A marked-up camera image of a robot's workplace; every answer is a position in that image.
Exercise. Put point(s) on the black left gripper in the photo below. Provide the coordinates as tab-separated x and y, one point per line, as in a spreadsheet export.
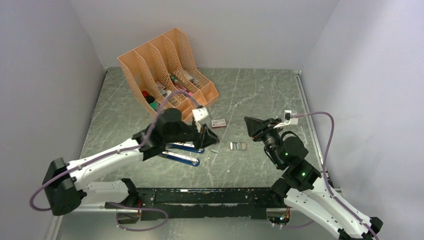
205	138

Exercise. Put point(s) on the red round item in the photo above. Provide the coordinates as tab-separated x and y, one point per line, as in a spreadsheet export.
145	93

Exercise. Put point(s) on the green capped marker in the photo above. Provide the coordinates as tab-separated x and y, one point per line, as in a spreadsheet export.
173	78

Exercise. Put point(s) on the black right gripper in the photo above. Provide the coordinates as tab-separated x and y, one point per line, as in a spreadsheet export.
261	127

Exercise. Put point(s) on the grey white item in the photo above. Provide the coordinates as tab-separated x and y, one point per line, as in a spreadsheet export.
190	78

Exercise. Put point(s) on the small staple box sleeve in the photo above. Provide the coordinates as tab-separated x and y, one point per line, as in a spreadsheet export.
218	123

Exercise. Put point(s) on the grey white stapler remover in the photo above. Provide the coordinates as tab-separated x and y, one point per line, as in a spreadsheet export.
162	89

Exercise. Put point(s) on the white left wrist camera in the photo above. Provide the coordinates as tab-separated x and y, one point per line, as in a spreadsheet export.
201	115

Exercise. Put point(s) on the orange plastic file organizer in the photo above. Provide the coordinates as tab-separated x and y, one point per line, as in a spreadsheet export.
154	61

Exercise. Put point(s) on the black round item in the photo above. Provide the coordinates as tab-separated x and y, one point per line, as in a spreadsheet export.
150	99

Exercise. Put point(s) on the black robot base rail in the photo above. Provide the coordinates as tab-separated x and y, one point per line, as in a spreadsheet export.
258	203

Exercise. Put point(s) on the pink marker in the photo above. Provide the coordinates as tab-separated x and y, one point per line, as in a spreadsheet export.
182	88

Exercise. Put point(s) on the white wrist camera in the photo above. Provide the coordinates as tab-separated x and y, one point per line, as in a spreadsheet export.
288	120
201	115

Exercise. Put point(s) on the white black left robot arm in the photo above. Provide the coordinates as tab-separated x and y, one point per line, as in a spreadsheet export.
68	185

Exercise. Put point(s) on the blue metal stapler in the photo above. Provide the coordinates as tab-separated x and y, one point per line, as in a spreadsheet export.
181	152

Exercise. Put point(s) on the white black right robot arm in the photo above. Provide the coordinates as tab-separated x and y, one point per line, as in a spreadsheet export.
305	188

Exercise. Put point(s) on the green round item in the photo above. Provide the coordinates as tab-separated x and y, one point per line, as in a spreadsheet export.
154	106

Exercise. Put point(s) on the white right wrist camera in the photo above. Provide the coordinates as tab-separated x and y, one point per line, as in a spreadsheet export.
288	120

